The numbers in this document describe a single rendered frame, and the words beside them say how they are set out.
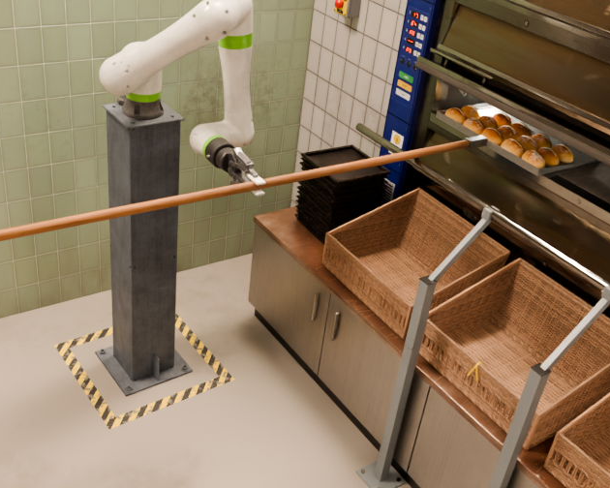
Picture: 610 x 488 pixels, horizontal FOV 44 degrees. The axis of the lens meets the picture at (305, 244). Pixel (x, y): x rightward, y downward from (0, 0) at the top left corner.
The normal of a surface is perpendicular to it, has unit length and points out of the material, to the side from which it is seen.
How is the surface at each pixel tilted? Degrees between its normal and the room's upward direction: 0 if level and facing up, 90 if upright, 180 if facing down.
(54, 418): 0
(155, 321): 90
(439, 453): 90
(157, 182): 90
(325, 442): 0
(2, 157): 90
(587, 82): 70
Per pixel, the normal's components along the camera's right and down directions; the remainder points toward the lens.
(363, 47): -0.83, 0.22
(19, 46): 0.55, 0.49
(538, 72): -0.74, -0.08
